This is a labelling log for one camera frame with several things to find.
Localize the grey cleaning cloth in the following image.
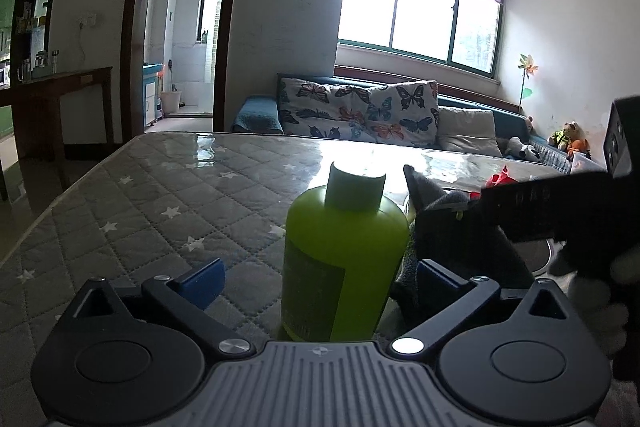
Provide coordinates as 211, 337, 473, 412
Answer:
389, 163, 536, 303

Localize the green plastic bottle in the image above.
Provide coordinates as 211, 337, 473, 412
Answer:
281, 161, 409, 343

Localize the white-gloved right hand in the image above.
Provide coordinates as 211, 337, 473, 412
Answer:
549, 239, 639, 355

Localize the round black turntable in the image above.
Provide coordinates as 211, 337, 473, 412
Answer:
514, 239, 565, 279

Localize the stuffed teddy bear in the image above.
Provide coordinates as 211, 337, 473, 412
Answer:
548, 121, 590, 160

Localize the grey star quilted tablecloth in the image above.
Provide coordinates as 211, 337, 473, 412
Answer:
0, 131, 609, 427

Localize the red plastic bag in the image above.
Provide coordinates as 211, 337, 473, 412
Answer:
469, 165, 518, 199

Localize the black and white plush toy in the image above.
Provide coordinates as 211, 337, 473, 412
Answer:
506, 136, 541, 162

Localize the beige pillow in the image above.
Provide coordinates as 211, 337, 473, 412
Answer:
437, 106, 502, 157

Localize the colourful pinwheel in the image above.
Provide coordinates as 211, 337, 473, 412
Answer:
518, 53, 539, 107

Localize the square butterfly print pillow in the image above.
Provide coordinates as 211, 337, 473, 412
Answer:
366, 80, 439, 147

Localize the blue sofa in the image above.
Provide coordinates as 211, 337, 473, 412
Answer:
232, 74, 570, 174

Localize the white bucket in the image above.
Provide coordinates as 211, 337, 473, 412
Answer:
160, 91, 181, 115

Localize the long butterfly print cushion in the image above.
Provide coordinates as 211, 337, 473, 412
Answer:
276, 77, 381, 143

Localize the dark wooden side table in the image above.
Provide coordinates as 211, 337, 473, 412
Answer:
1, 66, 117, 216

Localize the blue cabinet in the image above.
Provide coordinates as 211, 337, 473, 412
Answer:
142, 64, 163, 128

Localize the dark wooden shelf cabinet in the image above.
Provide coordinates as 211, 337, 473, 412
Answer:
1, 0, 56, 141

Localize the dark wooden door frame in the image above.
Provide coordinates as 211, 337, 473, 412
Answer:
119, 0, 233, 140

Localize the window with green frame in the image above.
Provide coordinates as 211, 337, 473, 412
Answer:
338, 0, 503, 77

